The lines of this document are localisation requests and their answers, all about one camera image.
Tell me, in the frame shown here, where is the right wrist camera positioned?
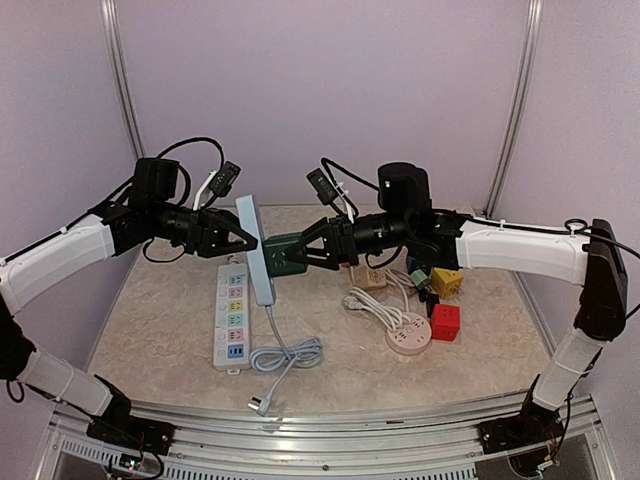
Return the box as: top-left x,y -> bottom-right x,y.
306,168 -> 357,223

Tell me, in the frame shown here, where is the left aluminium frame post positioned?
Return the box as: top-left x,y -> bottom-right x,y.
99,0 -> 145,158

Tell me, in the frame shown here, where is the yellow cube socket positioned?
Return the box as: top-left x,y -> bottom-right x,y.
431,268 -> 464,299

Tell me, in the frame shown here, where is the pinkish white cable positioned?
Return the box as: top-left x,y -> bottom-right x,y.
349,264 -> 426,314

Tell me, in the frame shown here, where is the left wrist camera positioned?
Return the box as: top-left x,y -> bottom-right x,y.
193,161 -> 241,210

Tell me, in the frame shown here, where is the black plug adapter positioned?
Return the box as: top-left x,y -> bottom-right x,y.
418,289 -> 440,318

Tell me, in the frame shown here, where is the white power strip blue USB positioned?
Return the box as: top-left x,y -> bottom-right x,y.
212,263 -> 251,375

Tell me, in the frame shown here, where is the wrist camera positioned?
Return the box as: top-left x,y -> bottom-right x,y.
306,168 -> 357,223
193,161 -> 241,210

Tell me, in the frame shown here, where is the right aluminium frame post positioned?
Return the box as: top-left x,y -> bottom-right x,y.
483,0 -> 544,217

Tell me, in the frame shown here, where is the aluminium frame post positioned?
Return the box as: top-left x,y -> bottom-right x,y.
483,0 -> 544,217
99,0 -> 145,158

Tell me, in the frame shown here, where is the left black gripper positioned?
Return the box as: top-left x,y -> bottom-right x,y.
149,200 -> 261,256

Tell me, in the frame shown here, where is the beige cube socket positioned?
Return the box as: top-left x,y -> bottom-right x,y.
352,265 -> 387,291

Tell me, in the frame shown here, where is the dark green cube socket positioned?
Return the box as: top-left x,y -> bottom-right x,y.
263,232 -> 307,278

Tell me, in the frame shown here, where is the white round socket base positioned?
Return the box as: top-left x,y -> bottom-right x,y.
385,312 -> 432,356

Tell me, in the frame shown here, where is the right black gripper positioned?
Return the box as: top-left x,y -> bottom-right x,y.
285,210 -> 413,269

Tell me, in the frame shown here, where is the light green cube socket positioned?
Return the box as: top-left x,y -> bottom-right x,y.
409,268 -> 430,291

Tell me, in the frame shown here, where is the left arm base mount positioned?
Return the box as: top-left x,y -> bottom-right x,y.
86,417 -> 176,456

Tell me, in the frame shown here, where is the red cube socket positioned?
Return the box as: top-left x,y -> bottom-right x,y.
430,304 -> 461,342

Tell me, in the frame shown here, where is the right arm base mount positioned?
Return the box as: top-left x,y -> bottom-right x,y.
477,416 -> 564,455

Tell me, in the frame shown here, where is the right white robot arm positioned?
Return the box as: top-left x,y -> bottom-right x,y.
286,162 -> 633,444

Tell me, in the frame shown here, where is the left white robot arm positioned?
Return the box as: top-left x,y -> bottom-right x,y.
1,142 -> 257,445

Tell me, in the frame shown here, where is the front aluminium rail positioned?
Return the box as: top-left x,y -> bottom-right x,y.
34,393 -> 621,479

